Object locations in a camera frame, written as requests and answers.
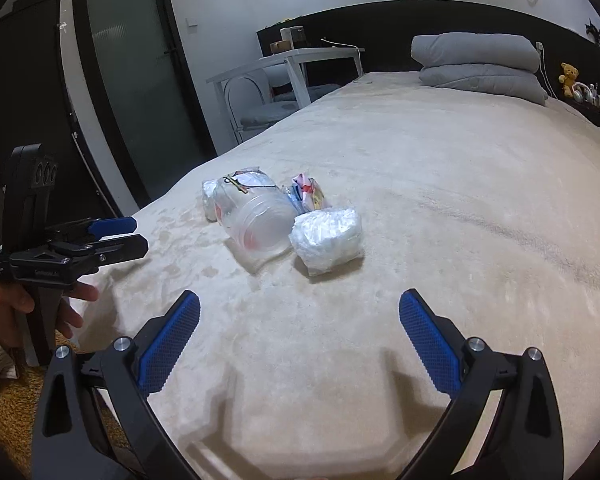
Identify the black figurine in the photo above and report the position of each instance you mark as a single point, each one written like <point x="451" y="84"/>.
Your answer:
<point x="596" y="31"/>

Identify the beige bed blanket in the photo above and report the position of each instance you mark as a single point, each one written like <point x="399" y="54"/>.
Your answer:
<point x="405" y="260"/>

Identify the white headphones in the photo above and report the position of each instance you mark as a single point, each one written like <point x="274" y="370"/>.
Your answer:
<point x="582" y="91"/>

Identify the black panel board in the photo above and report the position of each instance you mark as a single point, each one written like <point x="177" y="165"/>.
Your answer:
<point x="25" y="85"/>

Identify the stacked grey pillows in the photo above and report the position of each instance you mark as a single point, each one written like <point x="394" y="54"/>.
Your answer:
<point x="485" y="82"/>

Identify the person's left hand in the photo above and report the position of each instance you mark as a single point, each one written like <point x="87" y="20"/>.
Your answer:
<point x="5" y="310"/>

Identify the white plug charger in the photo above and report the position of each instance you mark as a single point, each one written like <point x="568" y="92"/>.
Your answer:
<point x="540" y="48"/>

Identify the brown teddy bear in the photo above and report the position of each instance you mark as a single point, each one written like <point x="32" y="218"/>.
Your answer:
<point x="569" y="77"/>

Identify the dark bedside table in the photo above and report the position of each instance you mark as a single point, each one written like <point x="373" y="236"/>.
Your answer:
<point x="597" y="112"/>

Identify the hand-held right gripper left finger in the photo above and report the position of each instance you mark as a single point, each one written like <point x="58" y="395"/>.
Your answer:
<point x="172" y="345"/>

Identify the wooden holder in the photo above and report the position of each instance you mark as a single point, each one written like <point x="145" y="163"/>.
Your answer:
<point x="280" y="46"/>

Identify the black headboard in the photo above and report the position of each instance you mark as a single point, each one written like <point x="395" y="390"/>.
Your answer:
<point x="455" y="17"/>

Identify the clear plastic jar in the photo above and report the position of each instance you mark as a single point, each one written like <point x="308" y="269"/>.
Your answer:
<point x="260" y="225"/>

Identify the white chair with grey cushion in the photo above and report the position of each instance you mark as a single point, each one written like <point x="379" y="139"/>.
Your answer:
<point x="260" y="115"/>
<point x="320" y="91"/>

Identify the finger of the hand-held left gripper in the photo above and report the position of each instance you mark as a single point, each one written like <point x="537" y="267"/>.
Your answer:
<point x="115" y="249"/>
<point x="110" y="226"/>

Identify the white box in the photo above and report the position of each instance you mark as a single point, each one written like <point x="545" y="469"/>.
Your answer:
<point x="294" y="37"/>

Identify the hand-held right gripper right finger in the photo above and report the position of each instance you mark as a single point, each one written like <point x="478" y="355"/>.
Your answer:
<point x="430" y="345"/>

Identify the pink blue printed packet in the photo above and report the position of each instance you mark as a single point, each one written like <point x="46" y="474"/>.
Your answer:
<point x="310" y="195"/>

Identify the white folding table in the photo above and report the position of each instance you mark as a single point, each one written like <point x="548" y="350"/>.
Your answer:
<point x="300" y="57"/>

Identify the dark frosted glass door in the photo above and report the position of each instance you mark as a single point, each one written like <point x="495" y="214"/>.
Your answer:
<point x="130" y="85"/>

